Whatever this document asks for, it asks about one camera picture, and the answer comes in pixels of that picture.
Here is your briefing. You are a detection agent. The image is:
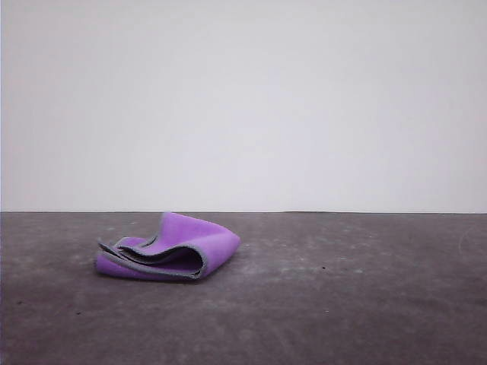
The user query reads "purple towel with grey hem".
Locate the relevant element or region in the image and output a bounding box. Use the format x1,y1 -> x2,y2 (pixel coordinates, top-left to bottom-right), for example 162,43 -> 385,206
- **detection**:
94,211 -> 242,284

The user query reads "grey table cloth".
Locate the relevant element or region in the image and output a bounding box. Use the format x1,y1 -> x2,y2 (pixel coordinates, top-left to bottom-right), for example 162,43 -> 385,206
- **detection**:
0,210 -> 487,365

